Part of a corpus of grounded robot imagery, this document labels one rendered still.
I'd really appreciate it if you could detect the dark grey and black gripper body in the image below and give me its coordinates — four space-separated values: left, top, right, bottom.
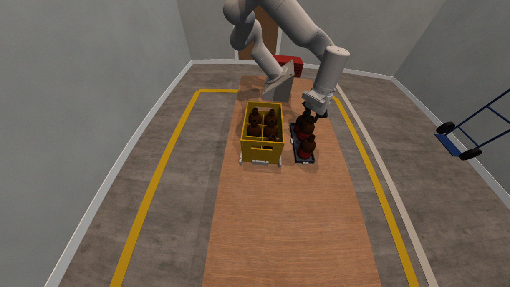
305 93 333 116

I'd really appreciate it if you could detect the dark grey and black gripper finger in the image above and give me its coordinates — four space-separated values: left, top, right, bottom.
311 110 328 124
302 101 311 120

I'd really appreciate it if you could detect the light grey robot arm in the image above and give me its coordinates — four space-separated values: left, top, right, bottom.
223 0 350 109

